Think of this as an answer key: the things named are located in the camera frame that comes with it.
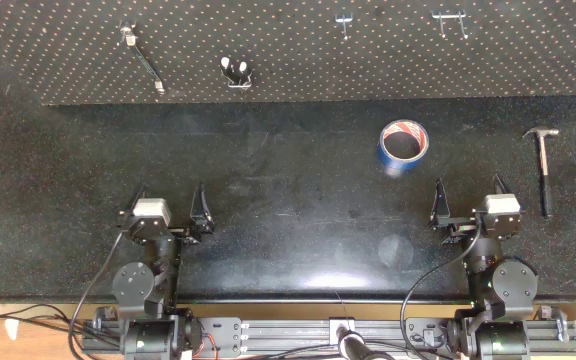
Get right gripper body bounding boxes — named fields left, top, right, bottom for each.
left=429, top=209, right=523, bottom=247

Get hammer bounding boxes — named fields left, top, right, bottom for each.
left=521, top=126, right=561, bottom=219

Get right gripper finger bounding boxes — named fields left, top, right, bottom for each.
left=492, top=172, right=513, bottom=197
left=428, top=177, right=453, bottom=228

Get wrench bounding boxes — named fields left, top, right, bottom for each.
left=119, top=24, right=167, bottom=97

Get white tape piece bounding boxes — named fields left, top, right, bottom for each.
left=4, top=318, right=21, bottom=343

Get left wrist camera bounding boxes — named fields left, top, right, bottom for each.
left=132, top=197, right=173, bottom=225

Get black and white pliers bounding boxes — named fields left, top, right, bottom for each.
left=219, top=55, right=254, bottom=88

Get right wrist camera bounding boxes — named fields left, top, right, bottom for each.
left=482, top=193, right=522, bottom=215

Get black cable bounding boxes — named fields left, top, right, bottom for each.
left=67, top=231, right=125, bottom=360
left=398, top=222, right=484, bottom=360

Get black pegboard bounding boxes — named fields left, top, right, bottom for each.
left=0, top=0, right=576, bottom=107

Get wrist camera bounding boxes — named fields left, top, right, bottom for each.
left=482, top=193, right=522, bottom=215
left=132, top=197, right=173, bottom=225

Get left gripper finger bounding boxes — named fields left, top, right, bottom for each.
left=122, top=186, right=147, bottom=215
left=189, top=181, right=216, bottom=234

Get mounting rail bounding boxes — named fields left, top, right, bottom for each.
left=81, top=303, right=576, bottom=360

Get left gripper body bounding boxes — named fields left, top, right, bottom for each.
left=119, top=213, right=215, bottom=246

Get roll of blue tape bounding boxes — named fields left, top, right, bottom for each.
left=377, top=118, right=431, bottom=179

